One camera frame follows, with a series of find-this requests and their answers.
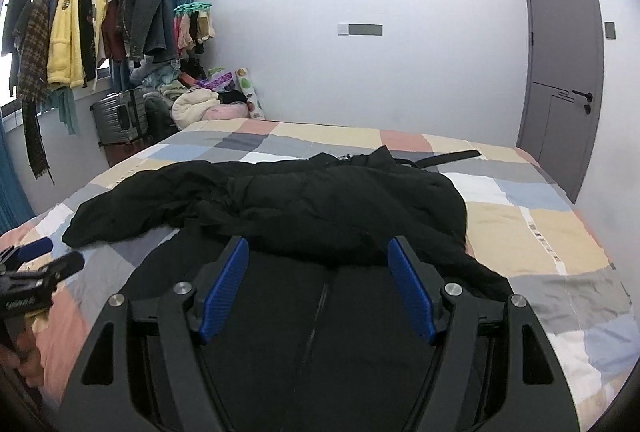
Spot person's left hand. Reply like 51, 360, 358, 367
0, 345, 44, 388

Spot cream fluffy blanket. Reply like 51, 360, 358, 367
171, 88, 220, 130

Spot black door handle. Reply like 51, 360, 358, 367
572, 90, 594, 114

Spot fruit print roll cushion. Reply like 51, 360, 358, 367
235, 68, 266, 120

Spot black belt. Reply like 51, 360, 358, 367
395, 149, 482, 170

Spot dark grey hanging jacket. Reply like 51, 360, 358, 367
120, 0, 177, 64

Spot plaid brown hanging scarf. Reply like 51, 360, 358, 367
17, 0, 50, 178

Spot grey suitcase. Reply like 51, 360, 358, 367
90, 88, 148, 146

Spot grey door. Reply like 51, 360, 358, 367
518, 0, 604, 201

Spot pink plush pillow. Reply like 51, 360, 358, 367
202, 103, 250, 121

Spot yellow hanging jacket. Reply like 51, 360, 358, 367
47, 0, 85, 91

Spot grey wall control panel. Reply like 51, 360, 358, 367
337, 22, 384, 36

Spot grey light switch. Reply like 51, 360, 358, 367
604, 22, 616, 40

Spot colourful patchwork bed quilt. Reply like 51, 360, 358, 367
1, 119, 639, 430

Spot black padded coat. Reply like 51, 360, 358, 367
60, 145, 513, 432

